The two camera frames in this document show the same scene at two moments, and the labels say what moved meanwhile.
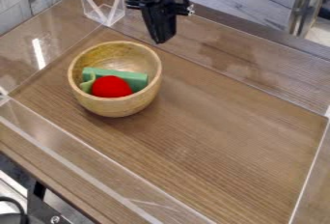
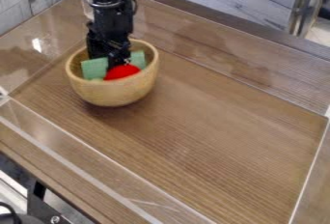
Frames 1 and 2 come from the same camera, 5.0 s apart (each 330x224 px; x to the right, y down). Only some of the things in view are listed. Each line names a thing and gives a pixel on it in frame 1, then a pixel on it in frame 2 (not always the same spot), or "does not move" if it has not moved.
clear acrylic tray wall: x=78 y=174 does not move
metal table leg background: x=307 y=5 does not move
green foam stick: x=136 y=79 -> x=94 y=68
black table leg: x=34 y=196 does not move
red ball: x=109 y=86 -> x=121 y=71
